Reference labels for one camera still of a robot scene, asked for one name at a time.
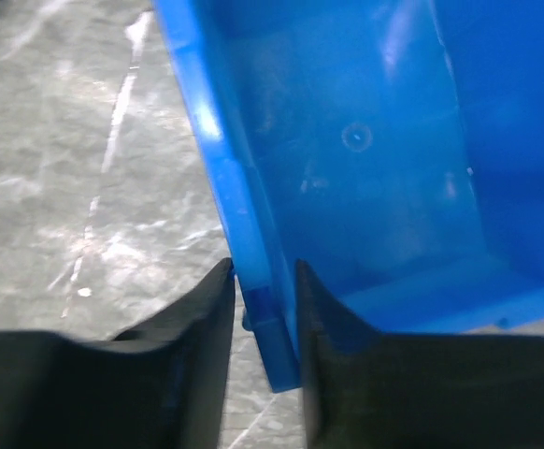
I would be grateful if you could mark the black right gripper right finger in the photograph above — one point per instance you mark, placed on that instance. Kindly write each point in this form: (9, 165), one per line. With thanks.
(365, 388)

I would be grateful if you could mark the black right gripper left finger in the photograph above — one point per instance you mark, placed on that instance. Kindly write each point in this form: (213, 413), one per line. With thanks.
(158, 384)

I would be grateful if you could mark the blue three-compartment plastic bin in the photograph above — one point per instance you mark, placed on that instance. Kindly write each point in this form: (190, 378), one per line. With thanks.
(395, 146)

